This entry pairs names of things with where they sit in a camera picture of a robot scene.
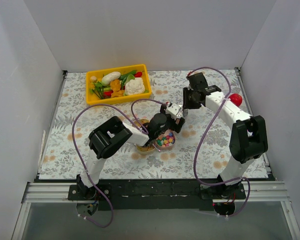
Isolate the silver jar lid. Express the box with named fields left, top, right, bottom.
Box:
left=182, top=109, right=189, bottom=119

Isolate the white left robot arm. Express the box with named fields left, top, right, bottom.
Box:
left=73, top=102, right=188, bottom=200

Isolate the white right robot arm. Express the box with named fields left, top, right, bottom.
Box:
left=182, top=72, right=268, bottom=199

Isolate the pink oval candy box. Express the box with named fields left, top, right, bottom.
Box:
left=155, top=130, right=176, bottom=150

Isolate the beige oval candy box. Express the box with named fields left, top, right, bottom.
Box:
left=134, top=118, right=155, bottom=155

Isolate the red tomato toy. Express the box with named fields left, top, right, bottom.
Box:
left=228, top=93, right=243, bottom=107

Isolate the white cauliflower toy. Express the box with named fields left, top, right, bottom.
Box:
left=124, top=77, right=146, bottom=96

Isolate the floral table mat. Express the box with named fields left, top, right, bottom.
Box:
left=38, top=69, right=271, bottom=181

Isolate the red chili pepper toy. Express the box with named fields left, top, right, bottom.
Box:
left=134, top=71, right=143, bottom=78

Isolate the green chili pepper toy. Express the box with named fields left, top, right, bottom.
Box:
left=119, top=70, right=137, bottom=81

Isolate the orange ginger root toy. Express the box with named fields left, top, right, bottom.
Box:
left=110, top=79, right=125, bottom=98

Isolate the white radish toy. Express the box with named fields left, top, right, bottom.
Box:
left=101, top=71, right=121, bottom=86

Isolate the green scallion toy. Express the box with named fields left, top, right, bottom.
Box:
left=89, top=81, right=106, bottom=100

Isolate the yellow plastic bin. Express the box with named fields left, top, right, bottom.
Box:
left=85, top=64, right=152, bottom=105

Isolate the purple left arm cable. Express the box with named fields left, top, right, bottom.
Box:
left=71, top=98, right=171, bottom=228

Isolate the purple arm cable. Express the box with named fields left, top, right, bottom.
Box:
left=71, top=98, right=171, bottom=228
left=186, top=66, right=251, bottom=217

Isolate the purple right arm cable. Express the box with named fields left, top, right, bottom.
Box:
left=186, top=66, right=251, bottom=217

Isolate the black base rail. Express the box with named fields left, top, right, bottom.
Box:
left=26, top=179, right=284, bottom=211

